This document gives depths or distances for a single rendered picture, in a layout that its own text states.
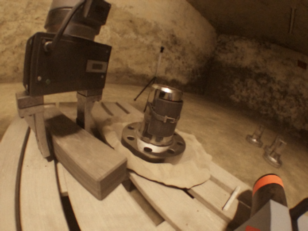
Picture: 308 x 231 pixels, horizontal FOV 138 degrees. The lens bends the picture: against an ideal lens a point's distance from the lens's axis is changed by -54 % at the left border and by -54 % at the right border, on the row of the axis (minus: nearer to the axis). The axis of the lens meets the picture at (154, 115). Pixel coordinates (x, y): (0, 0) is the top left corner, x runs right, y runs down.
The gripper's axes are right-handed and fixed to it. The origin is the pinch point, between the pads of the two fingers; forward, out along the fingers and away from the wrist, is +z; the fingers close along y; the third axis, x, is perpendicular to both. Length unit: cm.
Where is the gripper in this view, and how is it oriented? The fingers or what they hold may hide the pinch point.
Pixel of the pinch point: (63, 135)
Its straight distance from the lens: 44.5
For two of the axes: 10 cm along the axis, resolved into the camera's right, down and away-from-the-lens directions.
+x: -8.8, -3.4, 3.4
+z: -2.3, 9.2, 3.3
